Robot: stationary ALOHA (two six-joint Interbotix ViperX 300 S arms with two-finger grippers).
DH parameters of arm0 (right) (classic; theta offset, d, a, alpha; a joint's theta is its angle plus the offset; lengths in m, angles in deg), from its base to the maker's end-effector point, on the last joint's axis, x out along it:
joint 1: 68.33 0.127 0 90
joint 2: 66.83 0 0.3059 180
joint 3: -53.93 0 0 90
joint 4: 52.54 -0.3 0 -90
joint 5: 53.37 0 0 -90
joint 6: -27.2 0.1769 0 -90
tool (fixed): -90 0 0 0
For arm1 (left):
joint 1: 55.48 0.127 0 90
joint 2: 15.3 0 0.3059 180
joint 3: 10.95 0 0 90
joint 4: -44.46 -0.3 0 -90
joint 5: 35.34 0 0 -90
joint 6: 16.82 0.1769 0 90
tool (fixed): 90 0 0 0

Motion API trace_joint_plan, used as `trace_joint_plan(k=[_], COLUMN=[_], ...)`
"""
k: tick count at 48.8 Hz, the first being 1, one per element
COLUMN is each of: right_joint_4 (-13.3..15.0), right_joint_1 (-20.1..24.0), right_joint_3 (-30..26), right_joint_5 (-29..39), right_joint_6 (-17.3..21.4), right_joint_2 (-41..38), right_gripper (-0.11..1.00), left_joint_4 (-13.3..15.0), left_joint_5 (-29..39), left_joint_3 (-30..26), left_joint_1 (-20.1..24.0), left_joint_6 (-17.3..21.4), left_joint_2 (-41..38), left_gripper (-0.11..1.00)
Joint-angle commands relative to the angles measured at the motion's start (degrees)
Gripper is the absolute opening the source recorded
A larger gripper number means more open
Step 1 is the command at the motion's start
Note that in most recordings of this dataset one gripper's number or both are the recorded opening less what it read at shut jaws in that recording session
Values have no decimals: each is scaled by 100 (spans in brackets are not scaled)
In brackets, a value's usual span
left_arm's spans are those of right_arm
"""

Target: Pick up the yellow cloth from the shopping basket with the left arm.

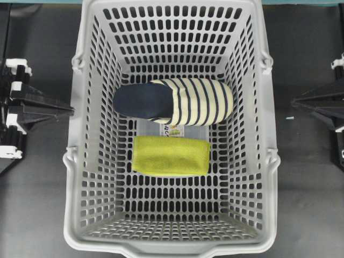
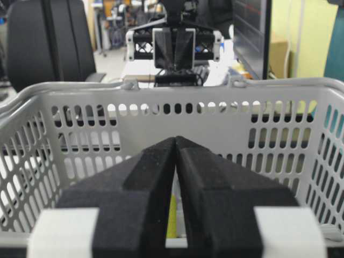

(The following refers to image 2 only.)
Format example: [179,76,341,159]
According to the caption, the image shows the teal cylinder object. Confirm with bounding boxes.
[324,1,343,81]

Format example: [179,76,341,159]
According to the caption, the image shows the black office chair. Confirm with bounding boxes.
[5,1,105,92]

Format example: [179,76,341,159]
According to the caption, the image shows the yellow cloth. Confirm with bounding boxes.
[167,195,177,239]

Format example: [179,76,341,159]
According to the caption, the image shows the dark computer monitor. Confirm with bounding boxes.
[232,0,272,80]

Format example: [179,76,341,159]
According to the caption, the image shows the cardboard box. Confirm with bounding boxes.
[269,38,289,78]

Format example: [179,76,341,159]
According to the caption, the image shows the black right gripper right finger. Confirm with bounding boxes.
[176,136,327,257]

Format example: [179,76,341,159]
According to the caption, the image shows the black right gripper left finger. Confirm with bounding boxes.
[27,136,177,258]

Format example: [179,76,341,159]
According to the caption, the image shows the grey plastic shopping basket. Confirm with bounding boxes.
[1,78,343,257]

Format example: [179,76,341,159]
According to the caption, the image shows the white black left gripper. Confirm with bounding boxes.
[126,20,222,67]

